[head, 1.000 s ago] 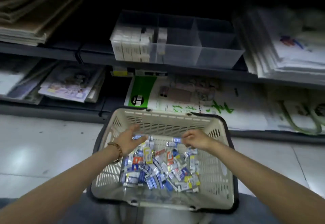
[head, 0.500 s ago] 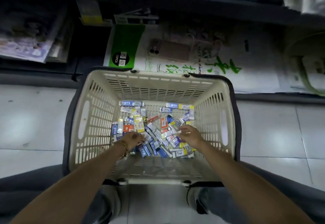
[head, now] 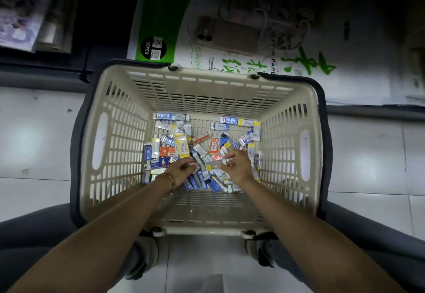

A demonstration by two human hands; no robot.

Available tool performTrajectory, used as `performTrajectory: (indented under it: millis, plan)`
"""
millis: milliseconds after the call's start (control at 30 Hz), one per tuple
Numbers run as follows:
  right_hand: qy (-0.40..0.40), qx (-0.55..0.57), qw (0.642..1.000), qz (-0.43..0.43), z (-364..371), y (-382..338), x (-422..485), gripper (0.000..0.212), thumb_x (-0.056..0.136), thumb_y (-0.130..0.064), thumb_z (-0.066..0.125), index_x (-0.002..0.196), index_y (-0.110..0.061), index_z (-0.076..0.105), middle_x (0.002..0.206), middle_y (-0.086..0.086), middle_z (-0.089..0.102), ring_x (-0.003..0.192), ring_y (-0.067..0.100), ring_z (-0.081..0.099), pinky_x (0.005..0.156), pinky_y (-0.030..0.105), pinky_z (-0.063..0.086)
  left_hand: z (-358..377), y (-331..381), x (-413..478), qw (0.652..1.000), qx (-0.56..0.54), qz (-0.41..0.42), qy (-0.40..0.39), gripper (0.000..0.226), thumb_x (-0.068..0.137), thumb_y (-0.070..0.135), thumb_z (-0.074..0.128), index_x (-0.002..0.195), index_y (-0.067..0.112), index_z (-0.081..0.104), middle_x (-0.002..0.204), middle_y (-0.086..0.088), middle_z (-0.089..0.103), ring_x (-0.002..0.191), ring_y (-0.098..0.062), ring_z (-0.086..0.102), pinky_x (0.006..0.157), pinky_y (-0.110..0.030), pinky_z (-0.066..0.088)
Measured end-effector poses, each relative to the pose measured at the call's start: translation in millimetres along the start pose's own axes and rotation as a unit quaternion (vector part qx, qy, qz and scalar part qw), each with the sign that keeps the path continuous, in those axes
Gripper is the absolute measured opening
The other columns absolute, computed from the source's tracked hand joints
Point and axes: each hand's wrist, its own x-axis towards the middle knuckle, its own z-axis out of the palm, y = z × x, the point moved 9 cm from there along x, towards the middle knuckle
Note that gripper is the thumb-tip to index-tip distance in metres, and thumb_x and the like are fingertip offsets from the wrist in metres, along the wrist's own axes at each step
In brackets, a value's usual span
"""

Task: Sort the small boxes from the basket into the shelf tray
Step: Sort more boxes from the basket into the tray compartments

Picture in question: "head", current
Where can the person's left hand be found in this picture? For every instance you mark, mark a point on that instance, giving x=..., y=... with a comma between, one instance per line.
x=177, y=173

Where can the person's right hand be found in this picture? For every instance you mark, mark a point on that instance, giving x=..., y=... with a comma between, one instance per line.
x=239, y=169

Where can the person's right fingers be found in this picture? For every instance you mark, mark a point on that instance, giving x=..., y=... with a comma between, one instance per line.
x=229, y=161

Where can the person's left fingers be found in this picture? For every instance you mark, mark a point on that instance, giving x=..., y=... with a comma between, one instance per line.
x=191, y=165

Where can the white yellow eraser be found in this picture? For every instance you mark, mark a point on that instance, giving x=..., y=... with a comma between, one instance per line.
x=215, y=165

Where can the person's right forearm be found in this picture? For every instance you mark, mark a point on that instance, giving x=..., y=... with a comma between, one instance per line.
x=308, y=236

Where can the person's left forearm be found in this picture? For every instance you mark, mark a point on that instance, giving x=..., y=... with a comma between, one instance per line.
x=99, y=236

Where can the pile of small erasers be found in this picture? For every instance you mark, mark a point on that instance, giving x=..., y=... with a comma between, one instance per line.
x=181, y=143

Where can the beige plastic shopping basket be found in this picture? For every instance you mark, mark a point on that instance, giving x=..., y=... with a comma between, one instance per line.
x=212, y=98

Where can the person's right grey shoe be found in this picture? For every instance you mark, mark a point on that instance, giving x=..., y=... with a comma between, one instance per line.
x=260, y=251

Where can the person's grey shoe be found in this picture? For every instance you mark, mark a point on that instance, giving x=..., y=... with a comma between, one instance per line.
x=143, y=256
x=260, y=251

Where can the person's left grey shoe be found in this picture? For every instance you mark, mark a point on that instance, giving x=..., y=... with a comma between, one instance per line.
x=143, y=256

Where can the green paper pack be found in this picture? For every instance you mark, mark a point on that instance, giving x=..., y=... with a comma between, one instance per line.
x=162, y=27

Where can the person's right grey trouser leg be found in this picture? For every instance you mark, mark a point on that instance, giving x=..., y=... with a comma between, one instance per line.
x=372, y=236

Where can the person's grey trouser leg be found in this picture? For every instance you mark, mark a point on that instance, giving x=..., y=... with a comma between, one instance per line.
x=33, y=236
x=372, y=236

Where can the white sketch paper pack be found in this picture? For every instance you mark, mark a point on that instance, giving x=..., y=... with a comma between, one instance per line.
x=332, y=37

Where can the person's left grey trouser leg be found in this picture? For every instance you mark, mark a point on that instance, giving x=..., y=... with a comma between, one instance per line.
x=33, y=236

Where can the grey shelf base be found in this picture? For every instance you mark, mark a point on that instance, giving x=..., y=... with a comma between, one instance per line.
x=39, y=78

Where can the stack of picture books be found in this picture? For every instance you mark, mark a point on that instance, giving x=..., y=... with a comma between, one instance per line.
x=20, y=13

